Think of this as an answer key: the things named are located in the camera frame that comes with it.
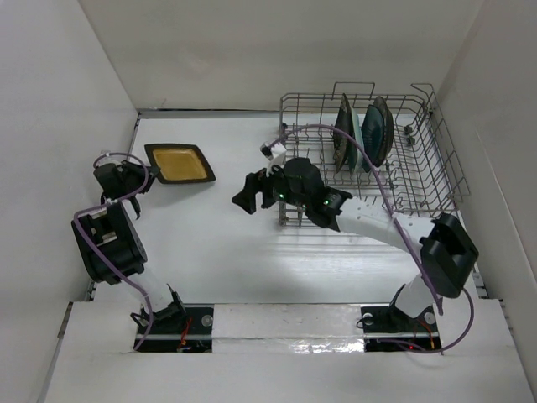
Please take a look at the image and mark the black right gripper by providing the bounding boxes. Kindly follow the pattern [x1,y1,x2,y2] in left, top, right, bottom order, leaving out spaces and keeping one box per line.
[232,157,310,213]

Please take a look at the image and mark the square yellow brown plate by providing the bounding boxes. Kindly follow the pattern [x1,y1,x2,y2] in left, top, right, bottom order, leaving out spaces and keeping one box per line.
[144,144,216,185]

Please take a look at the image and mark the square black floral plate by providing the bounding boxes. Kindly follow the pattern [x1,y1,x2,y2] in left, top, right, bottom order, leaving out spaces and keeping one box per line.
[332,94,357,175]

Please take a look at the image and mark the light green floral plate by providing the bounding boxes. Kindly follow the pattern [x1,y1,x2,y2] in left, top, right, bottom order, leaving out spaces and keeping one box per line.
[348,108,363,175]

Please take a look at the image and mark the square teal plate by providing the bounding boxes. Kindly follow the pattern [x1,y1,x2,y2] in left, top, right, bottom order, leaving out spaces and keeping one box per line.
[361,105,385,167]

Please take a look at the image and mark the round cream plate metallic rim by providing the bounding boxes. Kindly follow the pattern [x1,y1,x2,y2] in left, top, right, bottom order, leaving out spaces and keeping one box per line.
[373,96,394,167]

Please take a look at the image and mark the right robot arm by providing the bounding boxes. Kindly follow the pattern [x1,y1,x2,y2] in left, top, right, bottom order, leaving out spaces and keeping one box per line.
[232,158,479,330]

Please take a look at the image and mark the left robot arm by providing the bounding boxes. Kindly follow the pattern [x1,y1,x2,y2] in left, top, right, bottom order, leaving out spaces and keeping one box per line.
[71,160,160,285]

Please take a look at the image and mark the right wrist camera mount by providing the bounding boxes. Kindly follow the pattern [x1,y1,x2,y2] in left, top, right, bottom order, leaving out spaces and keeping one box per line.
[260,141,287,177]

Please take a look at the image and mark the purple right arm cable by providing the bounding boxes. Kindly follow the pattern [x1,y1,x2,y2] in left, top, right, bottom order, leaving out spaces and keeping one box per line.
[268,124,477,353]

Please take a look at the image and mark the grey wire dish rack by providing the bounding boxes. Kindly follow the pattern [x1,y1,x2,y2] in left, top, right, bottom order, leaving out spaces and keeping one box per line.
[279,82,471,217]

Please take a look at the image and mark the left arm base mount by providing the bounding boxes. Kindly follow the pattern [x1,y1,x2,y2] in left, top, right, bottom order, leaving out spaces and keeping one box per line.
[131,304,214,353]

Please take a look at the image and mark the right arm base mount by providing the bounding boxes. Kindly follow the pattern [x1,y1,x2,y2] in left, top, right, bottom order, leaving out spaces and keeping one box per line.
[356,304,442,353]

